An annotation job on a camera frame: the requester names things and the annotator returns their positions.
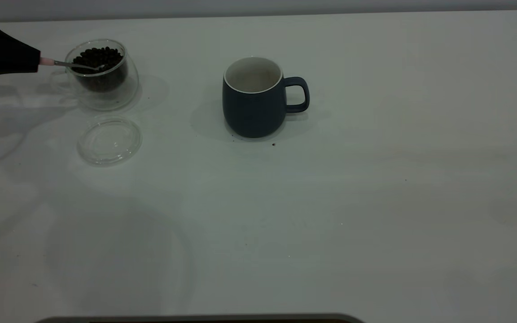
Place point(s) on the clear round glass lid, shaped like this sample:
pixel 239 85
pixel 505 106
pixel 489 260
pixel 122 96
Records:
pixel 108 148

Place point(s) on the dark coffee beans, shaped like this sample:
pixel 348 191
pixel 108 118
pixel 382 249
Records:
pixel 99 56

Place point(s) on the clear double-wall glass cup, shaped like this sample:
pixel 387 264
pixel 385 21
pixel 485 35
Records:
pixel 106 101

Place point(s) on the dark grey ceramic mug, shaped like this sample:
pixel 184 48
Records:
pixel 251 114

